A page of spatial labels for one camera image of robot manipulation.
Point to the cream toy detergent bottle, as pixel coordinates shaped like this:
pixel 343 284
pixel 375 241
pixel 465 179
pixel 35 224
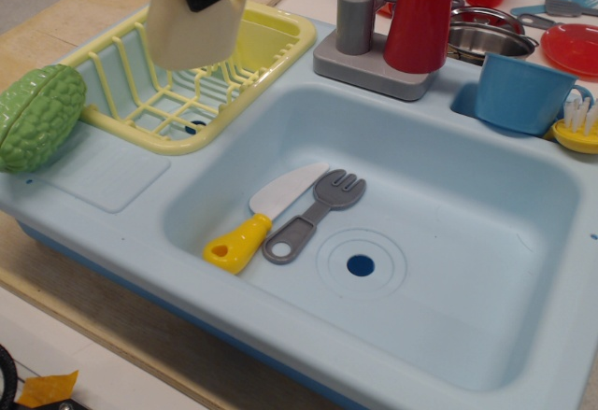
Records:
pixel 179 39

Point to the grey toy faucet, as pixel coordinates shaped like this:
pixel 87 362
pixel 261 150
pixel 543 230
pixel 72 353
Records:
pixel 353 54

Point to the blue plastic cup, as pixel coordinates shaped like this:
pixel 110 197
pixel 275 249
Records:
pixel 522 97

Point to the green bumpy toy vegetable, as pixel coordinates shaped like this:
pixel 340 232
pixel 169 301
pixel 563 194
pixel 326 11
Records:
pixel 38 113

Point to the light blue toy sink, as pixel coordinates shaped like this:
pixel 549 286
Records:
pixel 465 278

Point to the grey toy spatula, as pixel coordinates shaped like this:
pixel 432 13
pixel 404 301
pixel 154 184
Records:
pixel 556 8

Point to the yellow tape piece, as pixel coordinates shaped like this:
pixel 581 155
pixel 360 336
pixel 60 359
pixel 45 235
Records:
pixel 43 390

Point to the yellow dish brush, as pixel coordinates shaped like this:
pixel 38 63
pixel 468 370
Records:
pixel 576 130

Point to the grey toy fork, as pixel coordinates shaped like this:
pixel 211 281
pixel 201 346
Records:
pixel 335 191

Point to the toy knife yellow handle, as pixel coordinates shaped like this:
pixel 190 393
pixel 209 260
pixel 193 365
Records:
pixel 233 251

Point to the yellow plastic drying rack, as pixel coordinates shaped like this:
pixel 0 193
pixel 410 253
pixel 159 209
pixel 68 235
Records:
pixel 178 112

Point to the steel pot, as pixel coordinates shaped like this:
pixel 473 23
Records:
pixel 476 31

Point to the red plastic cup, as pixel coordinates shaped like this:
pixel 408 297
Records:
pixel 418 38

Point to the red plastic plate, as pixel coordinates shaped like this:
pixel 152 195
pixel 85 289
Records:
pixel 572 47

